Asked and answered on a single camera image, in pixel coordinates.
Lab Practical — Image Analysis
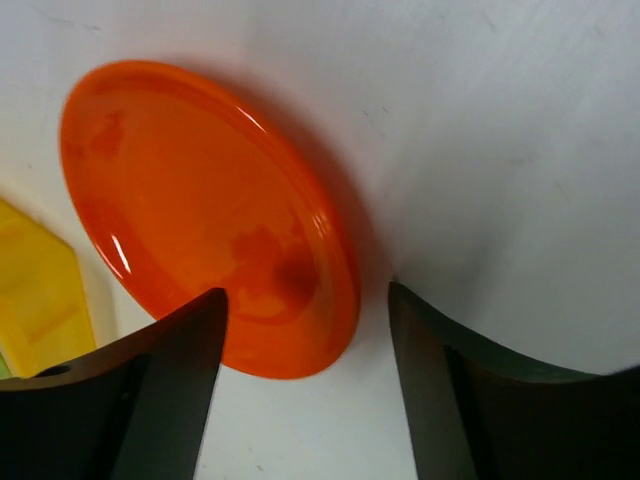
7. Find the orange plate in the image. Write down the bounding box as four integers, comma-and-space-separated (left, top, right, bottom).
59, 60, 361, 380

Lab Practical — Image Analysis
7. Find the yellow plastic bin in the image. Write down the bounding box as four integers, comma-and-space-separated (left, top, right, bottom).
1, 200, 96, 378

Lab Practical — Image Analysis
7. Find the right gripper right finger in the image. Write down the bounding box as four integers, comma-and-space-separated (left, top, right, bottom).
388, 281, 639, 479

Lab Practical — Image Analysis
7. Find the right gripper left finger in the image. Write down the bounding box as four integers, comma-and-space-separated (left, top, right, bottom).
1, 288, 228, 479

